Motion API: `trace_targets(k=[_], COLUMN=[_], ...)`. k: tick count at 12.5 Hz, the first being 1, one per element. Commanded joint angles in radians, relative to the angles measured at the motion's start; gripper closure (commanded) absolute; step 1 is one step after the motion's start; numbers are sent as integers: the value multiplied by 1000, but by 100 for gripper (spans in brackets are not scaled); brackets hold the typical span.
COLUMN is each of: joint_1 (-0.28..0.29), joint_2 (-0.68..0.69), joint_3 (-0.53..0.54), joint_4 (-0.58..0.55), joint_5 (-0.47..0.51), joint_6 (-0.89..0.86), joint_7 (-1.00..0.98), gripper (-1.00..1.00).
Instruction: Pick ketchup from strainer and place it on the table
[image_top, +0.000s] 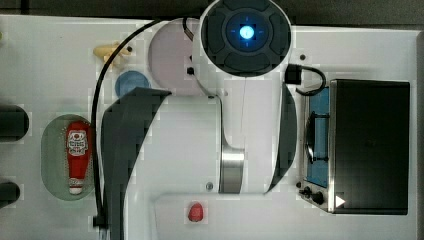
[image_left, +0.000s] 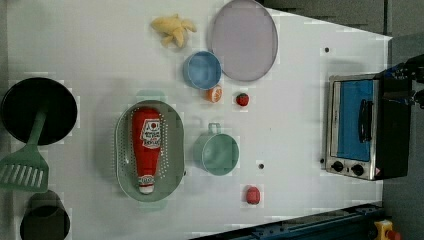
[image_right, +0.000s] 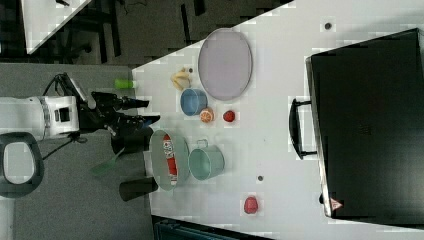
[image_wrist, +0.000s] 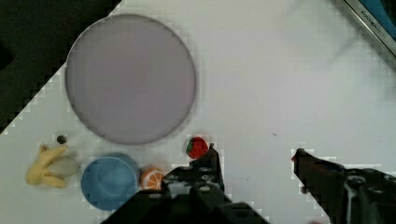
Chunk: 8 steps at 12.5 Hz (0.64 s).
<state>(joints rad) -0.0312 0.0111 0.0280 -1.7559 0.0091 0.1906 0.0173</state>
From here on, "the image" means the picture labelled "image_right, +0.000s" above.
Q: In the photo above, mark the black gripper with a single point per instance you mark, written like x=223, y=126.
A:
x=107, y=115

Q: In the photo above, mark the red ketchup bottle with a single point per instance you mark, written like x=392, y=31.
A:
x=170, y=157

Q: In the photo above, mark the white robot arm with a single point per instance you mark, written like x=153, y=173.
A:
x=47, y=117

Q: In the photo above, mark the green oval strainer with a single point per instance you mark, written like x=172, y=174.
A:
x=159, y=162

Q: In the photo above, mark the green marker on table edge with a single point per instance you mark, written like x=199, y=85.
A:
x=124, y=84

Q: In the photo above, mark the yellow banana peel toy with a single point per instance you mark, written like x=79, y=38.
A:
x=181, y=79

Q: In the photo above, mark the blue bowl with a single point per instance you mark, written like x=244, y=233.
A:
x=193, y=101

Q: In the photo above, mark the orange slice toy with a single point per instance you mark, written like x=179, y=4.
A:
x=207, y=115

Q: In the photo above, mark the green mug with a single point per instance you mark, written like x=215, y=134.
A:
x=206, y=161

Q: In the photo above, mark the small red strawberry toy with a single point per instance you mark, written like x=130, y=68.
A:
x=229, y=116

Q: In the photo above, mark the purple round plate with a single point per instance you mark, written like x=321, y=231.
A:
x=225, y=64

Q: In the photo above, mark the white side table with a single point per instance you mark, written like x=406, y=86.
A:
x=43, y=18

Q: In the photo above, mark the large red strawberry toy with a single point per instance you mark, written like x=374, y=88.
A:
x=250, y=205

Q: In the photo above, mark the black toaster oven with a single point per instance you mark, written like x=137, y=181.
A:
x=366, y=101

